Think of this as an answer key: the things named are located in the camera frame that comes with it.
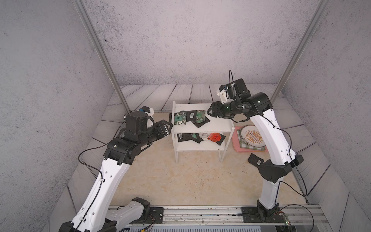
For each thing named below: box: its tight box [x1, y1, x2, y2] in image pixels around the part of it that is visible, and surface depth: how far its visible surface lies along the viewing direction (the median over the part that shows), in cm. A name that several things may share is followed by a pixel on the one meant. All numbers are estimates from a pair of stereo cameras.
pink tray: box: [231, 126, 269, 153], surface depth 102 cm
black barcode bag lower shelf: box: [176, 132, 193, 143], surface depth 86 cm
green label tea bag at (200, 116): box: [195, 110, 206, 124], surface depth 73 cm
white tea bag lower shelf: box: [199, 132, 210, 141], surface depth 86 cm
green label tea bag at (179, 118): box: [173, 112, 187, 126], surface depth 73 cm
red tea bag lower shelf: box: [207, 132, 227, 146], surface depth 86 cm
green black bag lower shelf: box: [190, 132, 204, 144], surface depth 86 cm
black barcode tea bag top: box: [185, 110, 198, 122], surface depth 74 cm
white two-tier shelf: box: [171, 100, 235, 164], surface depth 77 cm
